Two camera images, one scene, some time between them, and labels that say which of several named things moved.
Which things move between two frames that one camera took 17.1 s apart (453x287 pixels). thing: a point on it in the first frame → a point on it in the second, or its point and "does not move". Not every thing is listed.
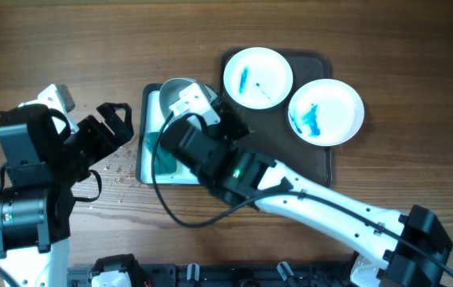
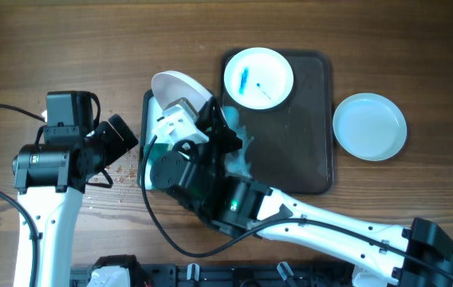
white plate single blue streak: (170, 92) → (369, 127)
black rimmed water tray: (151, 118) does not move
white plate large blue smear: (325, 112) → (170, 86)
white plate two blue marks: (258, 78) does not move
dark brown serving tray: (269, 131) does not move
